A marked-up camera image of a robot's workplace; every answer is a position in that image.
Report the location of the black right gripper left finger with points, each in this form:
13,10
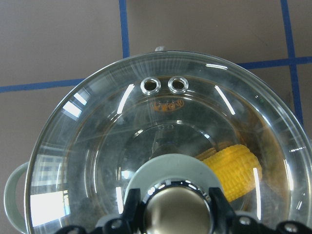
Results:
128,222

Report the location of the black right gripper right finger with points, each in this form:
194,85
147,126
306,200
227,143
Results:
226,221

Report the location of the yellow corn cob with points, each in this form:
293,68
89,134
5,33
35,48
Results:
236,167

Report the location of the glass pot lid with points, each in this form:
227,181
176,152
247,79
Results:
170,136

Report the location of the pale green cooking pot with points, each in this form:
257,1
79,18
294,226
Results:
14,195

